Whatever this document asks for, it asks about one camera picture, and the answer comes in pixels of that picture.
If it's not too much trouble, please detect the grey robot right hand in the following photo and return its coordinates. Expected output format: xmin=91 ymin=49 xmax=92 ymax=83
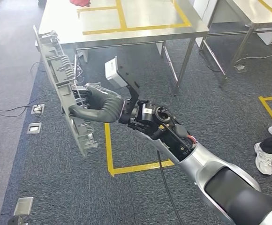
xmin=68 ymin=83 xmax=125 ymax=124

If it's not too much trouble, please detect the silver plastic hubcap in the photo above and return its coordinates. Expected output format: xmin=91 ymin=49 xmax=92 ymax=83
xmin=33 ymin=24 xmax=98 ymax=158

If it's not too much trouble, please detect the steel workbench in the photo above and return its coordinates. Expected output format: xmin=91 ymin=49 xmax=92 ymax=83
xmin=38 ymin=0 xmax=210 ymax=96

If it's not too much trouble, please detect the red plastic bag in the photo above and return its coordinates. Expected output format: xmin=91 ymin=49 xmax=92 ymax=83
xmin=70 ymin=0 xmax=91 ymax=8

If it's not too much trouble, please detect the white cabinet panel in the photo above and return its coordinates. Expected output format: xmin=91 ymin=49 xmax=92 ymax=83
xmin=192 ymin=0 xmax=221 ymax=48

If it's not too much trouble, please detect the steel table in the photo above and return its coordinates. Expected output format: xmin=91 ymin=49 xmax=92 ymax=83
xmin=199 ymin=0 xmax=272 ymax=89

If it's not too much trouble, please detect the person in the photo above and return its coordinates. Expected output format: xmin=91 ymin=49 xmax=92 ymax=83
xmin=254 ymin=116 xmax=272 ymax=176

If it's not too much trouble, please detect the yellow tape line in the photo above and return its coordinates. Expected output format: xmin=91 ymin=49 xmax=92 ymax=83
xmin=258 ymin=0 xmax=272 ymax=17

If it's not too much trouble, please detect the wrist camera with black bracket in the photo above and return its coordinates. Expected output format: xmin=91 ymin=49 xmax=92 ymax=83
xmin=104 ymin=56 xmax=141 ymax=115

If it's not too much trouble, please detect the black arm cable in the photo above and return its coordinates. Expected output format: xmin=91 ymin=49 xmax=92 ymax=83
xmin=156 ymin=150 xmax=184 ymax=225

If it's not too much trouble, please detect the black floor cable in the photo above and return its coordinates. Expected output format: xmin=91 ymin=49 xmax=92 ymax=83
xmin=0 ymin=60 xmax=45 ymax=119

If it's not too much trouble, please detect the white floor cable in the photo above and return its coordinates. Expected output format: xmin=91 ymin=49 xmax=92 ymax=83
xmin=236 ymin=51 xmax=272 ymax=64

